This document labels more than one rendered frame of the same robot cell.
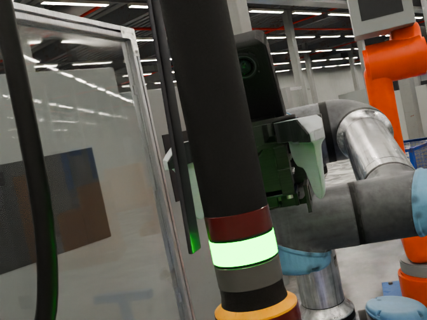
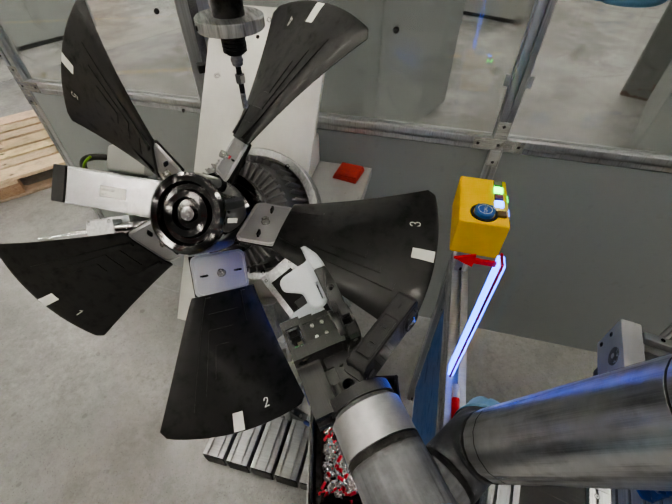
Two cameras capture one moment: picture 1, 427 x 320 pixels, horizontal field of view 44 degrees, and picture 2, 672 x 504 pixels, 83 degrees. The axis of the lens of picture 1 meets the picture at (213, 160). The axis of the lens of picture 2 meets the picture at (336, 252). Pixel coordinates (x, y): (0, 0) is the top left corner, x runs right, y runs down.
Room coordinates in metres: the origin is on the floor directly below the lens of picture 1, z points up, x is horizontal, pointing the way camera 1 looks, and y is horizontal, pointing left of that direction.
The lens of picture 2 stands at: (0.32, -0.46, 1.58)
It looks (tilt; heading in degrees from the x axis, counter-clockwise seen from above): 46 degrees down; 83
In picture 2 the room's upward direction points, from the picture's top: straight up
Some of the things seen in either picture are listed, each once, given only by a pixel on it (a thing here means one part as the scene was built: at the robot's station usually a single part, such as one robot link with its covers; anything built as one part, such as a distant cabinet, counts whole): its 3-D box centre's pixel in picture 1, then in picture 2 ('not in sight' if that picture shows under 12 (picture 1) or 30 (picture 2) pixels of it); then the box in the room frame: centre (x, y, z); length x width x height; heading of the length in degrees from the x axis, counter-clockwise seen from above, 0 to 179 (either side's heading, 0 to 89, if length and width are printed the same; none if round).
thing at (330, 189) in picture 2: not in sight; (309, 184); (0.36, 0.55, 0.85); 0.36 x 0.24 x 0.03; 158
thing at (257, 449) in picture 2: not in sight; (289, 392); (0.21, 0.23, 0.04); 0.62 x 0.45 x 0.08; 68
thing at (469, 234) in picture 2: not in sight; (477, 217); (0.71, 0.14, 1.02); 0.16 x 0.10 x 0.11; 68
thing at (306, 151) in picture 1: (310, 159); not in sight; (0.37, -0.07, 1.64); 0.09 x 0.03 x 0.06; 10
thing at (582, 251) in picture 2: not in sight; (353, 233); (0.54, 0.66, 0.50); 2.59 x 0.03 x 0.91; 158
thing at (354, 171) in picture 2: not in sight; (348, 171); (0.49, 0.57, 0.87); 0.08 x 0.08 x 0.02; 59
